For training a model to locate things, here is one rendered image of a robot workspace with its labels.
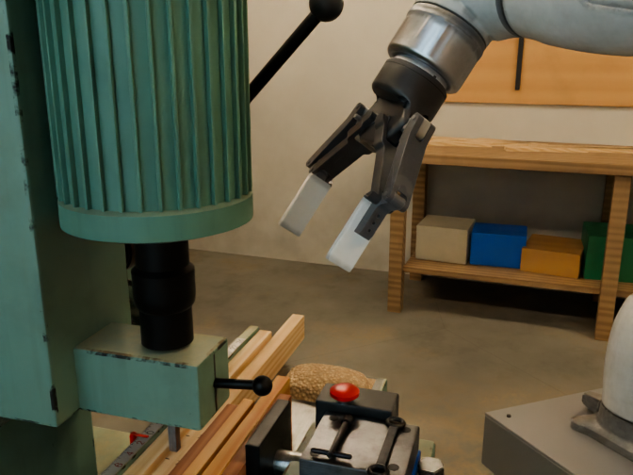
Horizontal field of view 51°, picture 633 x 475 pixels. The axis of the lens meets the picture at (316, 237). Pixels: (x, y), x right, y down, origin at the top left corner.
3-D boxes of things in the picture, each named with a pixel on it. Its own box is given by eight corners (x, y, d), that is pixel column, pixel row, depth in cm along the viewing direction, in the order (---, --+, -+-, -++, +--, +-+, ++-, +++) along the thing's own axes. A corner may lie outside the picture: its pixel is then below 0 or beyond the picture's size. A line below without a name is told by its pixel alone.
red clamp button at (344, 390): (355, 405, 66) (355, 397, 65) (326, 401, 66) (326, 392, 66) (362, 391, 68) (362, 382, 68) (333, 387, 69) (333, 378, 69)
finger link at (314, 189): (312, 172, 76) (309, 171, 76) (279, 224, 76) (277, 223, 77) (332, 186, 77) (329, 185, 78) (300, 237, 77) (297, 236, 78)
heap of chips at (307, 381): (362, 410, 87) (362, 390, 86) (271, 395, 90) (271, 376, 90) (376, 380, 95) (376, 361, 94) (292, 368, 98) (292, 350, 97)
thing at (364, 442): (404, 519, 58) (407, 464, 56) (285, 495, 61) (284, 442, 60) (426, 437, 70) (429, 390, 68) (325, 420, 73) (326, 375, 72)
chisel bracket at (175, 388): (202, 447, 64) (197, 366, 62) (77, 423, 68) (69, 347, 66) (233, 408, 71) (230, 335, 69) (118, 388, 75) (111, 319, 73)
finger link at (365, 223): (392, 194, 65) (408, 200, 62) (364, 237, 65) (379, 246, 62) (381, 186, 64) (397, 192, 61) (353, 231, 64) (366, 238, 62)
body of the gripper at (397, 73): (465, 97, 69) (416, 173, 69) (422, 92, 76) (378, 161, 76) (415, 54, 65) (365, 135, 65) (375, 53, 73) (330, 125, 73)
